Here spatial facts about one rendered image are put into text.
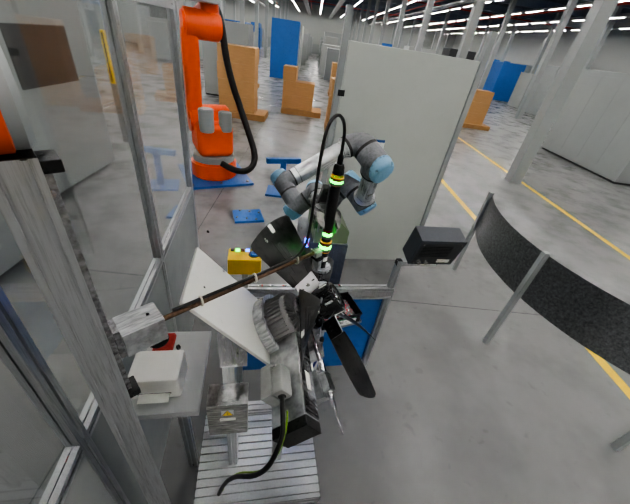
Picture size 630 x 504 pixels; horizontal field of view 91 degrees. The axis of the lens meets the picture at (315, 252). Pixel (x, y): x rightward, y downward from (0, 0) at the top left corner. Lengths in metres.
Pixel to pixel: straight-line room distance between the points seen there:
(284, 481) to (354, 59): 2.80
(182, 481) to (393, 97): 2.97
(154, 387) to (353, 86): 2.42
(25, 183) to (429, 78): 2.79
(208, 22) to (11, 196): 4.32
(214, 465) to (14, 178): 1.72
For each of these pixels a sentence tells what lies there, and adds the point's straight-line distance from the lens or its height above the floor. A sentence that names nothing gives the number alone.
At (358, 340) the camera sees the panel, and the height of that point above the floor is 0.39.
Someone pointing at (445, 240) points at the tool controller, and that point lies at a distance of 1.70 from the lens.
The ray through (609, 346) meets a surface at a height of 0.65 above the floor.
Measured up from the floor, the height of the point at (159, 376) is 0.97.
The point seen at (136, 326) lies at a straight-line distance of 0.82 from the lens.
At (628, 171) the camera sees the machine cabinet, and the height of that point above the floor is 0.34.
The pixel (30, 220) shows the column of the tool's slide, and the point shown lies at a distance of 0.62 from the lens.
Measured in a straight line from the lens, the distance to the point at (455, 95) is 3.15.
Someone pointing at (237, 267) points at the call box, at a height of 1.03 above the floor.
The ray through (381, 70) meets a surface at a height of 1.84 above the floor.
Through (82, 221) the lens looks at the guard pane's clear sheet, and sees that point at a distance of 1.07.
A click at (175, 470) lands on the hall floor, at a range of 2.16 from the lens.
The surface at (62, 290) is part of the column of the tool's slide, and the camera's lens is 0.69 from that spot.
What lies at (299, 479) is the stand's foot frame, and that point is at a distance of 2.02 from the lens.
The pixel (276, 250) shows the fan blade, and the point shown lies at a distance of 1.06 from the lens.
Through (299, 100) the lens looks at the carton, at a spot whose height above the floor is 0.40.
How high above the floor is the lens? 1.98
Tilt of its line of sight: 35 degrees down
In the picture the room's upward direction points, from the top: 9 degrees clockwise
